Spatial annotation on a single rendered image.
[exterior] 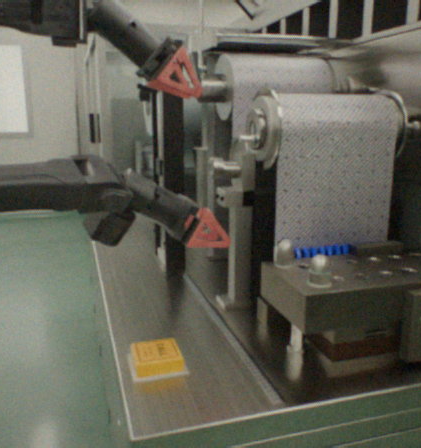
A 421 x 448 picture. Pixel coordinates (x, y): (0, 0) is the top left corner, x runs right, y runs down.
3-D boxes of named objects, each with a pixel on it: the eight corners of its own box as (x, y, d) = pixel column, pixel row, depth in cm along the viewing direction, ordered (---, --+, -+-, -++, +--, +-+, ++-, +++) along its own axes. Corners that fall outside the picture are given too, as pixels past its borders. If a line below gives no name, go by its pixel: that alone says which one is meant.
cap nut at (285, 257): (270, 263, 79) (271, 237, 78) (290, 261, 80) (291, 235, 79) (279, 269, 75) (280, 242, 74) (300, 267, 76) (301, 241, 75)
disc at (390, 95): (355, 160, 101) (362, 89, 97) (357, 160, 101) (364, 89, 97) (400, 171, 87) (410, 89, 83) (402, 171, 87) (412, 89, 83)
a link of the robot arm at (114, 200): (106, 191, 65) (82, 155, 69) (68, 251, 69) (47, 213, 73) (166, 203, 74) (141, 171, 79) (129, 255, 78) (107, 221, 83)
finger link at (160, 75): (191, 110, 75) (145, 70, 72) (181, 111, 82) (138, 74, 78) (217, 77, 75) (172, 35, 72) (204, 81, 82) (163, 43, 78)
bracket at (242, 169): (214, 301, 97) (214, 152, 90) (243, 297, 98) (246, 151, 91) (221, 310, 92) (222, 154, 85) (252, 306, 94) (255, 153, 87)
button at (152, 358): (131, 356, 74) (130, 342, 73) (174, 350, 76) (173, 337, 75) (137, 380, 67) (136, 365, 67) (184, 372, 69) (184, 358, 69)
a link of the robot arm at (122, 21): (81, 16, 70) (104, -15, 69) (82, 20, 76) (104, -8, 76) (118, 48, 72) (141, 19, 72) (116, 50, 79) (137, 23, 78)
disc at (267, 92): (246, 163, 94) (249, 87, 90) (249, 163, 94) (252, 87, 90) (277, 175, 80) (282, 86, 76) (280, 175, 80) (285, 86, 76)
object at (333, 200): (274, 259, 85) (277, 157, 81) (384, 249, 91) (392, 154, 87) (275, 260, 85) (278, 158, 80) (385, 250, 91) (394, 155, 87)
